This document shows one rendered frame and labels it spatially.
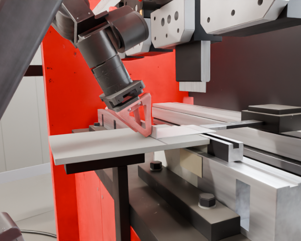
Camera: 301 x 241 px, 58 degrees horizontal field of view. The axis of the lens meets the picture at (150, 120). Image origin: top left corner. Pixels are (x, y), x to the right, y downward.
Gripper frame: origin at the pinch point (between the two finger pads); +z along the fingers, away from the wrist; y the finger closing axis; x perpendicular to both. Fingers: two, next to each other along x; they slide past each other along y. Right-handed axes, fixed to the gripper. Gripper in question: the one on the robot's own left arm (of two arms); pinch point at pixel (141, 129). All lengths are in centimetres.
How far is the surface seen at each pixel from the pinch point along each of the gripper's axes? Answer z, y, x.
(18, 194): 69, 239, 86
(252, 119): 13.8, 1.1, -25.3
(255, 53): 12, 35, -62
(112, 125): 10, 53, -3
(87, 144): -4.1, -2.7, 10.2
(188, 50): -8.7, -0.8, -16.0
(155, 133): 0.6, -4.3, -0.9
